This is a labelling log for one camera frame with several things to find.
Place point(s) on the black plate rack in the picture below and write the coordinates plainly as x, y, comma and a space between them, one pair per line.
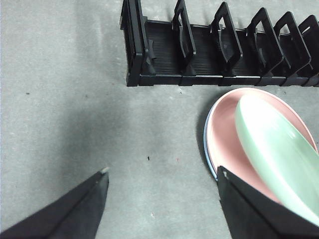
162, 77

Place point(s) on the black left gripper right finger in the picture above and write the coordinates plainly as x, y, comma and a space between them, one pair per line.
249, 216

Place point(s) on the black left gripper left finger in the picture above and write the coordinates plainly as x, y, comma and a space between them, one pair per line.
74, 214

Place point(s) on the blue plate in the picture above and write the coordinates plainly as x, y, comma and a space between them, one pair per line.
205, 142

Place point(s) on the green plate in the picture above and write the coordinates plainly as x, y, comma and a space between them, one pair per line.
274, 154

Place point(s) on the pink plate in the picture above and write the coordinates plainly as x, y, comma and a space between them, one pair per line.
224, 139

